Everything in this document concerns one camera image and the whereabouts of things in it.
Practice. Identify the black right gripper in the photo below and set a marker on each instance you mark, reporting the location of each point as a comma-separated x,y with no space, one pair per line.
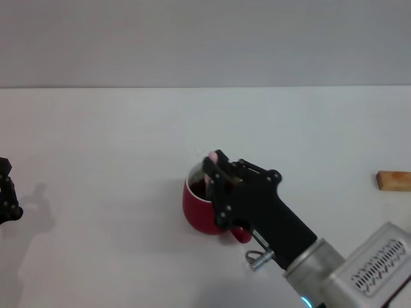
266,218

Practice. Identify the pink spoon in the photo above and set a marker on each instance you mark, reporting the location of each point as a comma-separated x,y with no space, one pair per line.
213,156

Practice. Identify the silver metal connector plug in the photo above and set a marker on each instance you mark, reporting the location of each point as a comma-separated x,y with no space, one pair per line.
260,260

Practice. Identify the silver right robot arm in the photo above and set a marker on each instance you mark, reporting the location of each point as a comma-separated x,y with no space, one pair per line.
337,276

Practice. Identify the wooden spoon rest block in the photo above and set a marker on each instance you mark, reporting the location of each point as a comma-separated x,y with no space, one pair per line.
393,181

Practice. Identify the dark brown coffee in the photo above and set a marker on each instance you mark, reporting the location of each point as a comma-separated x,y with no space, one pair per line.
199,189

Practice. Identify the red ceramic cup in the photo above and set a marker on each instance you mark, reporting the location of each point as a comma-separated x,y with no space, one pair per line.
197,215

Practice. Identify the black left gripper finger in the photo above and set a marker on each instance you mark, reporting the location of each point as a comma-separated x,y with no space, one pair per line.
9,199

